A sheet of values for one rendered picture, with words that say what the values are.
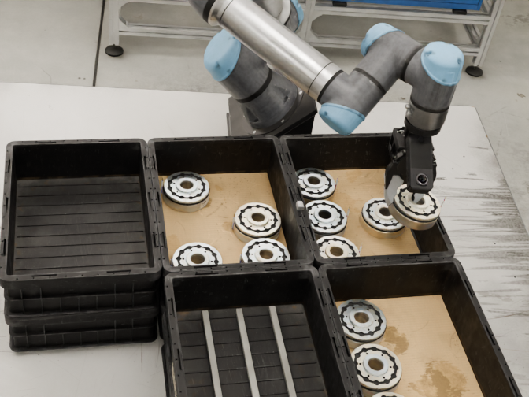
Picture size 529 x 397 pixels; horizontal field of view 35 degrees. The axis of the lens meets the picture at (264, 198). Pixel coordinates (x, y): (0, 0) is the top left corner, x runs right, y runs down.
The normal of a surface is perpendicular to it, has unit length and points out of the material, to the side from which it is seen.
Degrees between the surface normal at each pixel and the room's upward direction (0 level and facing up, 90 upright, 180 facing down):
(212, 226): 0
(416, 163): 28
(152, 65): 0
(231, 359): 0
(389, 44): 36
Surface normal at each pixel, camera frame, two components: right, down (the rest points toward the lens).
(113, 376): 0.12, -0.72
